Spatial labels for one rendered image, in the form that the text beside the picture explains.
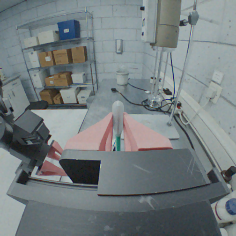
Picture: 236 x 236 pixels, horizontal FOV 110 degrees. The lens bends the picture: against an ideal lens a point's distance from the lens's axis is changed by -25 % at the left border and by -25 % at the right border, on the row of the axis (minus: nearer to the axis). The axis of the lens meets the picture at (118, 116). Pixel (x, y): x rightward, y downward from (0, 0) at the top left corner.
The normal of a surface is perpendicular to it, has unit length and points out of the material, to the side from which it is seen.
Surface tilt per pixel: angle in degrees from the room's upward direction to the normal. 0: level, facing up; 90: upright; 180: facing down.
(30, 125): 40
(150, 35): 90
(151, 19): 90
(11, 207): 0
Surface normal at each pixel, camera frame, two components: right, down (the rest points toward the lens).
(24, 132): 0.00, 0.59
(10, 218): -0.01, -0.81
